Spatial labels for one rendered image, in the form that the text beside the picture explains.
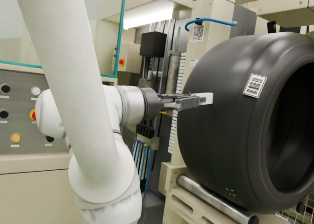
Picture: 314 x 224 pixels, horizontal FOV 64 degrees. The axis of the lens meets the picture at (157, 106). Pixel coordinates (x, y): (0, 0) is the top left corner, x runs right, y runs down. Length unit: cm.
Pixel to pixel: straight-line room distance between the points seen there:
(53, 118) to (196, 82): 47
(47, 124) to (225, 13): 90
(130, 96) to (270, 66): 39
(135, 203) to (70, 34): 28
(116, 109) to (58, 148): 76
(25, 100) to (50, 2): 94
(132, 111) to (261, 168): 40
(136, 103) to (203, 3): 73
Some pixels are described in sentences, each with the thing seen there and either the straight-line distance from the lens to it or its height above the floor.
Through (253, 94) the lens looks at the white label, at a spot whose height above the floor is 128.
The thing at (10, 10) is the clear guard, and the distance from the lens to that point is 116.
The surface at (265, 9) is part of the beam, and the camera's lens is 129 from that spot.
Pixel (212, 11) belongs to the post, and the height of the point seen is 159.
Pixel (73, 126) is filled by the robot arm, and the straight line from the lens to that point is 30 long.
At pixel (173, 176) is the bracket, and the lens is 105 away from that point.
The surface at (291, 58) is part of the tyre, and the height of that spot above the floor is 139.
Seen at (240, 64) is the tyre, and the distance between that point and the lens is 74.
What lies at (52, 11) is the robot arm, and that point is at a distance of 26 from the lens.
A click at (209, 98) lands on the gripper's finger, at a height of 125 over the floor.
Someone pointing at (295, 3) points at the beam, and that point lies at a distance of 122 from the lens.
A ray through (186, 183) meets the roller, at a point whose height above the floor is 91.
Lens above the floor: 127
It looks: 5 degrees down
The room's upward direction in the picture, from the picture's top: 8 degrees clockwise
